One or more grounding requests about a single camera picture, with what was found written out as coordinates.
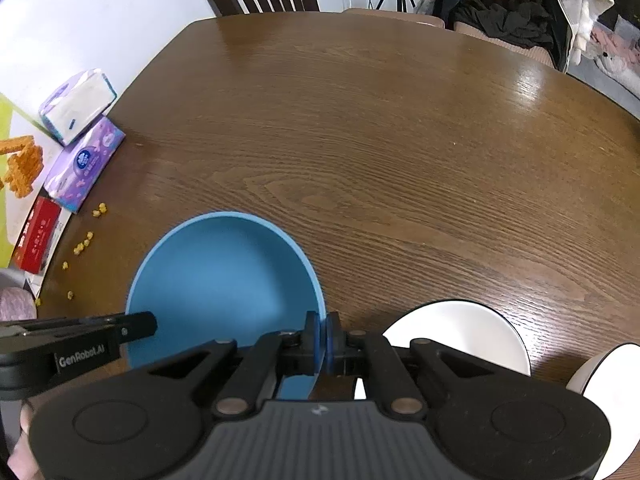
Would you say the left hand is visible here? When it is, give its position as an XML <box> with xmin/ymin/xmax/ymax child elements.
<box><xmin>8</xmin><ymin>401</ymin><xmax>44</xmax><ymax>480</ymax></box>

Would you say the clothes covered chair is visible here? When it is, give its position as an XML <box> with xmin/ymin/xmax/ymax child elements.
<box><xmin>439</xmin><ymin>0</ymin><xmax>576</xmax><ymax>74</ymax></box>

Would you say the white bowl black rim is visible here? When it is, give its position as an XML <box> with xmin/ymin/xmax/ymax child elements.
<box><xmin>383</xmin><ymin>299</ymin><xmax>532</xmax><ymax>376</ymax></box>

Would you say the white plush toy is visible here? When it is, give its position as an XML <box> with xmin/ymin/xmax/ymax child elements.
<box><xmin>596</xmin><ymin>46</ymin><xmax>640</xmax><ymax>96</ymax></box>

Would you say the blue bowl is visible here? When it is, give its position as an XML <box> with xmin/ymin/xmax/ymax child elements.
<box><xmin>126</xmin><ymin>211</ymin><xmax>326</xmax><ymax>368</ymax></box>

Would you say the red box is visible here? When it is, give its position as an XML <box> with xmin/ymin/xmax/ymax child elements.
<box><xmin>13</xmin><ymin>196</ymin><xmax>61</xmax><ymax>274</ymax></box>

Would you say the white purple tissue pack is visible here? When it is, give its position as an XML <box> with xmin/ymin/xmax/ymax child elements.
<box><xmin>39</xmin><ymin>68</ymin><xmax>117</xmax><ymax>146</ymax></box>

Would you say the black garment on seat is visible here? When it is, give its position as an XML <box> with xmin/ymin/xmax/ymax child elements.
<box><xmin>452</xmin><ymin>0</ymin><xmax>554</xmax><ymax>50</ymax></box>

